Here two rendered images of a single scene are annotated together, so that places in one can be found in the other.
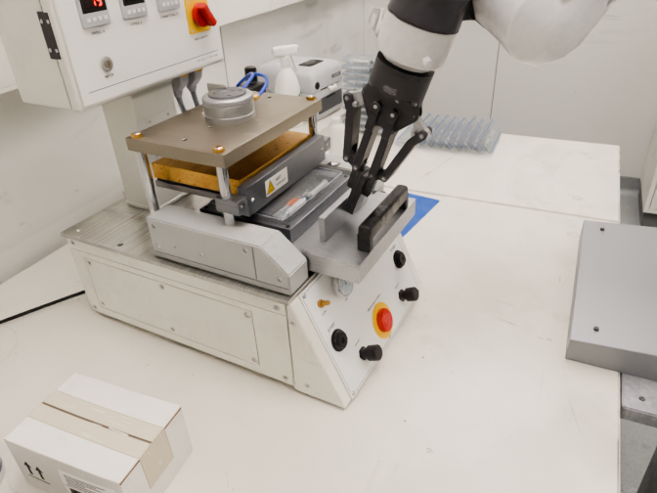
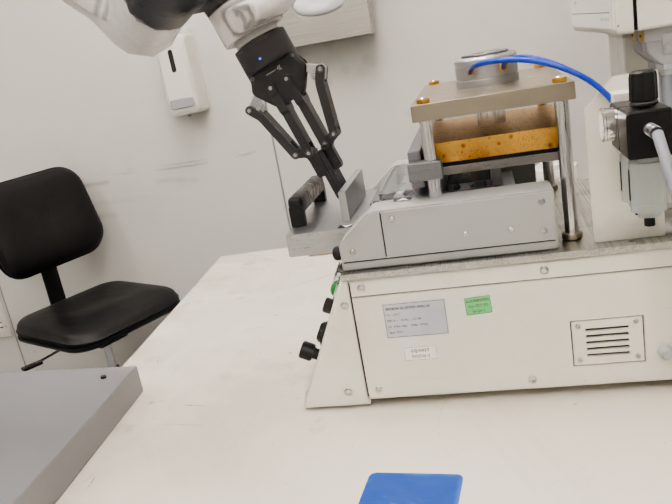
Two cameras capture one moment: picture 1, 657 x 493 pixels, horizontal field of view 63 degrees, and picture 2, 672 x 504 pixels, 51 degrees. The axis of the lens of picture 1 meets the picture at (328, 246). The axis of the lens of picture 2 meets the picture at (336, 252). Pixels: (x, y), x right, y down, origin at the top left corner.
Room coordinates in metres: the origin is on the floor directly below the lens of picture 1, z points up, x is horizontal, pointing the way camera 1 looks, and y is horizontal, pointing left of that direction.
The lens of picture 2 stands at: (1.65, -0.34, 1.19)
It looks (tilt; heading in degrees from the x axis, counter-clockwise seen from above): 16 degrees down; 164
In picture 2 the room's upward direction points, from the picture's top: 10 degrees counter-clockwise
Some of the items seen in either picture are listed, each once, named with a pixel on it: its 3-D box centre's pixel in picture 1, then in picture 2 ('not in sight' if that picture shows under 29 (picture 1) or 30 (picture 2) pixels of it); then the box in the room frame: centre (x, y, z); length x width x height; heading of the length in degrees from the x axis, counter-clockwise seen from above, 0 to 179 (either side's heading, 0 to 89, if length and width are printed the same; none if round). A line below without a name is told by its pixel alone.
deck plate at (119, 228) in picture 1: (229, 214); (528, 216); (0.84, 0.17, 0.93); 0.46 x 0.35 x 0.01; 60
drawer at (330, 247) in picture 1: (305, 209); (406, 200); (0.76, 0.03, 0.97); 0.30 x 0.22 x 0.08; 60
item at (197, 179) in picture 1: (238, 141); (490, 118); (0.83, 0.14, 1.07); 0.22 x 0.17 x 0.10; 150
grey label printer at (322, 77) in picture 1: (301, 87); not in sight; (1.83, 0.07, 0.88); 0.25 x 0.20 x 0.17; 58
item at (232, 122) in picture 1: (224, 126); (515, 101); (0.85, 0.16, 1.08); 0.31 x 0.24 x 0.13; 150
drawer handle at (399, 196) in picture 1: (384, 215); (308, 199); (0.69, -0.09, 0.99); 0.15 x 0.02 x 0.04; 150
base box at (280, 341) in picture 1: (260, 258); (504, 287); (0.83, 0.13, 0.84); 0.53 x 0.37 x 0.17; 60
